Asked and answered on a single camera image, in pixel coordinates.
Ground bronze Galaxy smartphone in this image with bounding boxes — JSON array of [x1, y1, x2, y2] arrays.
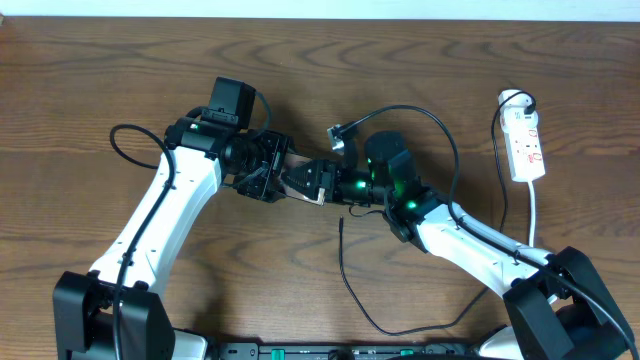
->
[[280, 153, 325, 206]]

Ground black charger cable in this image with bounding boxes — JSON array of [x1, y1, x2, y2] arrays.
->
[[338, 90, 538, 337]]

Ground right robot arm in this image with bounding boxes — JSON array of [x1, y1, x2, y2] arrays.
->
[[281, 131, 639, 359]]

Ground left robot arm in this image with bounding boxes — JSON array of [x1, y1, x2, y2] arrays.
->
[[53, 77, 290, 359]]

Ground white power strip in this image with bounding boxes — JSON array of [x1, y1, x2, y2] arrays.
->
[[498, 89, 546, 183]]

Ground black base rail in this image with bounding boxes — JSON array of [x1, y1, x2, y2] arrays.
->
[[209, 342, 479, 360]]

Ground white power strip cord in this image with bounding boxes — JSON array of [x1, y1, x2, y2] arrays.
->
[[527, 181, 537, 249]]

